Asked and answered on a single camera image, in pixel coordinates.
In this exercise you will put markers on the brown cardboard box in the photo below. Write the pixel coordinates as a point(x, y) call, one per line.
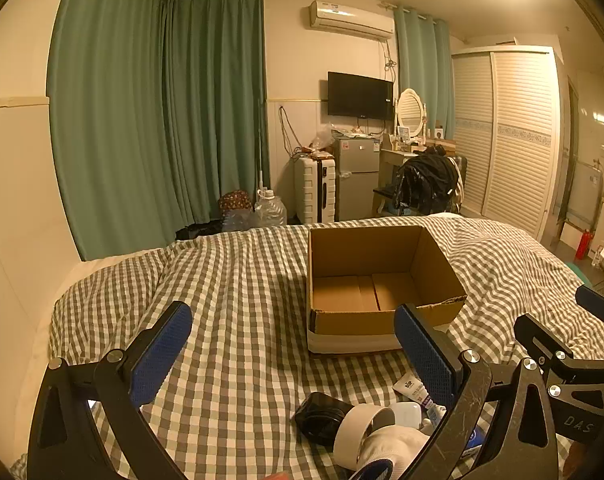
point(342, 321)

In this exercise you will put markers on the white tape roll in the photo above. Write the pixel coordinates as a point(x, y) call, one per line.
point(354, 435)

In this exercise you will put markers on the floral fabric bag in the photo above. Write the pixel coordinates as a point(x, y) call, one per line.
point(236, 200)

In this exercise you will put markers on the white air conditioner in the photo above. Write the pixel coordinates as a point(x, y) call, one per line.
point(349, 19)

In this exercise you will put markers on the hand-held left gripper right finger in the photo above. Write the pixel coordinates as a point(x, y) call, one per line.
point(426, 360)

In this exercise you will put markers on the large clear water jug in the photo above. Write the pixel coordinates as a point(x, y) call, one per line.
point(270, 212)

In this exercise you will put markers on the white dressing table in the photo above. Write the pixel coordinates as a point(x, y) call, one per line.
point(390, 154)

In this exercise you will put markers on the wide green curtain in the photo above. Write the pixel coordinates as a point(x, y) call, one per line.
point(107, 110)

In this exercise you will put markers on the black wall television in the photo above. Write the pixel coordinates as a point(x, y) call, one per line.
point(359, 95)

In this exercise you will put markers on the white louvered wardrobe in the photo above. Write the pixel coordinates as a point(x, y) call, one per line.
point(511, 135)

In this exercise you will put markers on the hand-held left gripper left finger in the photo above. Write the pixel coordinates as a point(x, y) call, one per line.
point(166, 346)

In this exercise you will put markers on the narrow light green curtain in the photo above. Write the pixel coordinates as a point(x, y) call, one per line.
point(424, 75)

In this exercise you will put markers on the red fire extinguisher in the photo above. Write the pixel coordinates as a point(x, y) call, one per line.
point(584, 245)

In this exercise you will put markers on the white sock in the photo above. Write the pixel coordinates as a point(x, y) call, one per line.
point(396, 447)

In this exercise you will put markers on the bag of clear bottles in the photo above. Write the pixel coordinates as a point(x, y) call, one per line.
point(239, 221)

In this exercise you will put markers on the small silver fridge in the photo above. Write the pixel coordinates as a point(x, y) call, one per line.
point(356, 180)

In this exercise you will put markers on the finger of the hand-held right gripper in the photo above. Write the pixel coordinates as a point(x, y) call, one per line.
point(599, 302)
point(539, 335)

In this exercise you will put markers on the green pleated curtain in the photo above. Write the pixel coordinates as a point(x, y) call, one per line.
point(212, 110)

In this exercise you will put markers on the black jacket on chair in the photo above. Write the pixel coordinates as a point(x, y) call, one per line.
point(426, 175)

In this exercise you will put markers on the black pouch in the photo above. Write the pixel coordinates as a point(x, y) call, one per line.
point(322, 417)

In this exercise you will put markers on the white oval vanity mirror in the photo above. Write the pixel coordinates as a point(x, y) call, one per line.
point(410, 110)

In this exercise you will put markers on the small white case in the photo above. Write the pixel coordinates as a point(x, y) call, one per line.
point(406, 415)

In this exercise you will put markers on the white hard-shell suitcase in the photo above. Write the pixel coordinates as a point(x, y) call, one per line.
point(312, 190)

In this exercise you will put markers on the grey checkered blanket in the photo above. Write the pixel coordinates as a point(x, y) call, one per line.
point(242, 300)

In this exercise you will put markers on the white squeeze tube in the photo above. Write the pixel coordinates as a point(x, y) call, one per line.
point(410, 389)

